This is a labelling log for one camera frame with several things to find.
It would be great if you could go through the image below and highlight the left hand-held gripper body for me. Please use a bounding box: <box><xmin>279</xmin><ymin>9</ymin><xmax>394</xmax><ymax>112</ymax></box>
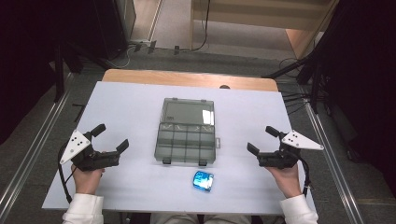
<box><xmin>59</xmin><ymin>129</ymin><xmax>121</xmax><ymax>173</ymax></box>

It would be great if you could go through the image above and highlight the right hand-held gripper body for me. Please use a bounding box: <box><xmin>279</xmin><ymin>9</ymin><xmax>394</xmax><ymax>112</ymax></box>
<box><xmin>257</xmin><ymin>130</ymin><xmax>325</xmax><ymax>171</ymax></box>

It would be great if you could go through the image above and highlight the person's left hand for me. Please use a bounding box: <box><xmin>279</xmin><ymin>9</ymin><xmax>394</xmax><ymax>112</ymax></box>
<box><xmin>70</xmin><ymin>164</ymin><xmax>106</xmax><ymax>196</ymax></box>

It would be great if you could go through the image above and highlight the person's right hand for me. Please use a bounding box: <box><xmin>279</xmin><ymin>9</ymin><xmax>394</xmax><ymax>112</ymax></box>
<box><xmin>265</xmin><ymin>163</ymin><xmax>304</xmax><ymax>200</ymax></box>

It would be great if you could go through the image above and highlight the white table board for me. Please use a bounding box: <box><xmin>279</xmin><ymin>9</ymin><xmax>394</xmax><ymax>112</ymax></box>
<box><xmin>41</xmin><ymin>80</ymin><xmax>316</xmax><ymax>217</ymax></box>

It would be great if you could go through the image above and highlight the shiny blue packet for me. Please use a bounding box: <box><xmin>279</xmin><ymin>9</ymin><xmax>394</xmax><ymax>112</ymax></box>
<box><xmin>191</xmin><ymin>170</ymin><xmax>216</xmax><ymax>193</ymax></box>

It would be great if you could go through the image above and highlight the clear grey compartment box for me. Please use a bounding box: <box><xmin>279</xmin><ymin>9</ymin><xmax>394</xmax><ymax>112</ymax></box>
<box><xmin>153</xmin><ymin>97</ymin><xmax>222</xmax><ymax>166</ymax></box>

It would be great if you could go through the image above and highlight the black metal stand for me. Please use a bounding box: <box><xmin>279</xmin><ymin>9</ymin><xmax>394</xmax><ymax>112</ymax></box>
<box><xmin>262</xmin><ymin>54</ymin><xmax>325</xmax><ymax>115</ymax></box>
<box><xmin>53</xmin><ymin>43</ymin><xmax>85</xmax><ymax>105</ymax></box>

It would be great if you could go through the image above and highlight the wooden table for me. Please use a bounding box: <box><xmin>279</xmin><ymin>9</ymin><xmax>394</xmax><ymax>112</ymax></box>
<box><xmin>101</xmin><ymin>68</ymin><xmax>279</xmax><ymax>93</ymax></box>

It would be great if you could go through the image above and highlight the light wooden furniture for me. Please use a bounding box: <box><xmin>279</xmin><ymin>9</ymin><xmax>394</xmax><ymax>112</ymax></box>
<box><xmin>190</xmin><ymin>0</ymin><xmax>340</xmax><ymax>60</ymax></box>

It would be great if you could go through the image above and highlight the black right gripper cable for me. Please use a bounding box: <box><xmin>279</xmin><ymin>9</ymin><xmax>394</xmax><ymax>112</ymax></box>
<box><xmin>298</xmin><ymin>156</ymin><xmax>313</xmax><ymax>198</ymax></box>

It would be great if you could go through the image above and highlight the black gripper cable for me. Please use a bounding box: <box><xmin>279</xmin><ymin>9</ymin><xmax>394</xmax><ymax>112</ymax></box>
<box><xmin>57</xmin><ymin>142</ymin><xmax>78</xmax><ymax>205</ymax></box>
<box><xmin>298</xmin><ymin>156</ymin><xmax>313</xmax><ymax>198</ymax></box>

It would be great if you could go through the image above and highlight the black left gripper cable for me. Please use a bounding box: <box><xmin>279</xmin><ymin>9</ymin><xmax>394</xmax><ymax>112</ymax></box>
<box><xmin>57</xmin><ymin>142</ymin><xmax>78</xmax><ymax>205</ymax></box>

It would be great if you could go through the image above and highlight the bundle of black floor cables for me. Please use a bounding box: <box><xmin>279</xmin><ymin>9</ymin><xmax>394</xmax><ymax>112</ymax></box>
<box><xmin>277</xmin><ymin>56</ymin><xmax>313</xmax><ymax>117</ymax></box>

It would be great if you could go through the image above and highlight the metal floor rail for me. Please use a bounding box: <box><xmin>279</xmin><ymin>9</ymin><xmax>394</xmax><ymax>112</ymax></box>
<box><xmin>0</xmin><ymin>73</ymin><xmax>75</xmax><ymax>217</ymax></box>
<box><xmin>303</xmin><ymin>98</ymin><xmax>366</xmax><ymax>224</ymax></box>

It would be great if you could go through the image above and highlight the white floor cable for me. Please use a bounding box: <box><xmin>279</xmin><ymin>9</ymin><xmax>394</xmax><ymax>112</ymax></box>
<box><xmin>106</xmin><ymin>43</ymin><xmax>134</xmax><ymax>70</ymax></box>

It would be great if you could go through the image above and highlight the black hanging cable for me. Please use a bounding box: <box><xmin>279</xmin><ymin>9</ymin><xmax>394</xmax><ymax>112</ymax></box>
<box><xmin>178</xmin><ymin>0</ymin><xmax>212</xmax><ymax>53</ymax></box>

